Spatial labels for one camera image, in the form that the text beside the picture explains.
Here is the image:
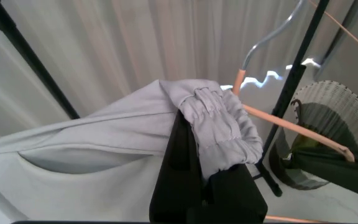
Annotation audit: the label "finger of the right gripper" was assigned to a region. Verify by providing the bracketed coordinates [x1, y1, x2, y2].
[291, 147, 358, 202]

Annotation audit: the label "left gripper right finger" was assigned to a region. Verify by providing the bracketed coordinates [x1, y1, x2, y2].
[203, 162, 269, 222]

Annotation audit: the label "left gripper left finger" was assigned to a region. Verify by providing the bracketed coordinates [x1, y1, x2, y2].
[149, 108, 205, 222]

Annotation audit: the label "pale grey shorts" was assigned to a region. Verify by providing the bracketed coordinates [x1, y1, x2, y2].
[0, 78, 264, 222]

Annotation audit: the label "white laundry basket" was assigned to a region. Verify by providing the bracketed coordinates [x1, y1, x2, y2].
[268, 80, 358, 191]

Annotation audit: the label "black clothes rack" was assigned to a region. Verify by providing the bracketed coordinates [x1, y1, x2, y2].
[0, 0, 331, 198]

